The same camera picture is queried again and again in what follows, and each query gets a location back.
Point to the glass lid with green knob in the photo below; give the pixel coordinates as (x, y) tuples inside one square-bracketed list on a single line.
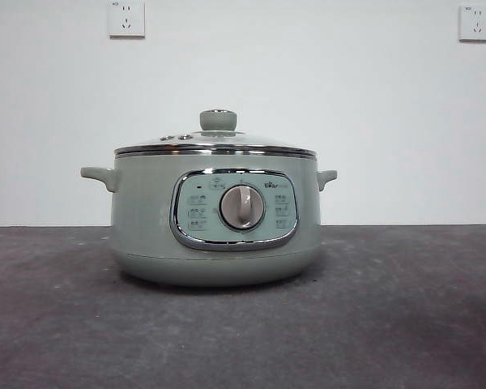
[(218, 119)]

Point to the pale green electric pot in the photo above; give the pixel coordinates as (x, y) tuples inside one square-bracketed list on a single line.
[(146, 227)]

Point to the white wall socket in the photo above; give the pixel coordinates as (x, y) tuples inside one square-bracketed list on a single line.
[(126, 18), (476, 23)]

